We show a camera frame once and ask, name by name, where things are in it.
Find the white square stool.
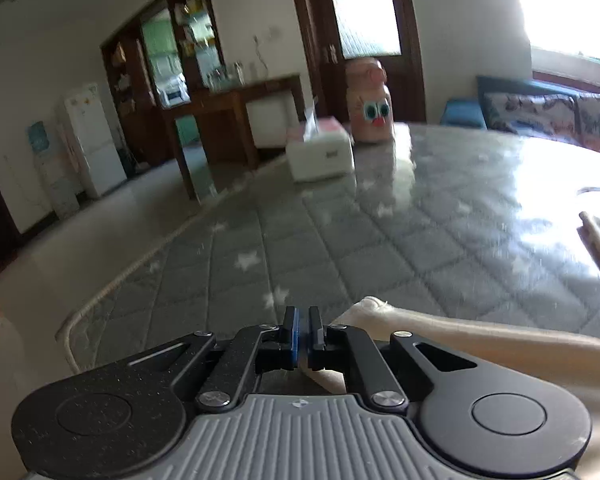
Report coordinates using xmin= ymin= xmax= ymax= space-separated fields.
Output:
xmin=245 ymin=95 xmax=297 ymax=150

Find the dark wooden display cabinet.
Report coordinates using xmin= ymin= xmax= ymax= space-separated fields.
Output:
xmin=100 ymin=0 xmax=227 ymax=178

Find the white refrigerator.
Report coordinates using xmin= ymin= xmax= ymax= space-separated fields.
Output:
xmin=56 ymin=82 xmax=128 ymax=200

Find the dark wooden side table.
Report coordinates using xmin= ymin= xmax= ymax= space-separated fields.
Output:
xmin=161 ymin=74 xmax=307 ymax=201

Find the white tissue box pink top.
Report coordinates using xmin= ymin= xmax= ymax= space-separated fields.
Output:
xmin=285 ymin=101 xmax=355 ymax=183

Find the blue sofa with butterfly cover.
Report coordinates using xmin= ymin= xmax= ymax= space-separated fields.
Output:
xmin=440 ymin=75 xmax=600 ymax=160

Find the cream garment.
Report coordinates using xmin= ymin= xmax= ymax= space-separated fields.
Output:
xmin=300 ymin=296 xmax=600 ymax=480

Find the grey quilted star table cover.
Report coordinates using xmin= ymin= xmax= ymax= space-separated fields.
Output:
xmin=55 ymin=121 xmax=600 ymax=376

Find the pink jar with cartoon eyes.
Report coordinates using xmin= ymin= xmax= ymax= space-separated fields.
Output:
xmin=346 ymin=58 xmax=395 ymax=143

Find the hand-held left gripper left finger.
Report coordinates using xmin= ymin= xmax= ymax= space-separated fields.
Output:
xmin=128 ymin=306 xmax=301 ymax=409

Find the wooden door with frosted glass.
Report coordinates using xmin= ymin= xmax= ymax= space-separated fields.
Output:
xmin=285 ymin=0 xmax=427 ymax=124

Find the white water dispenser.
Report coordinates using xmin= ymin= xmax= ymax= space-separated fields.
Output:
xmin=27 ymin=121 xmax=81 ymax=219

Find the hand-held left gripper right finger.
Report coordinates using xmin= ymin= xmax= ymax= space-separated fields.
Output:
xmin=307 ymin=306 xmax=476 ymax=409

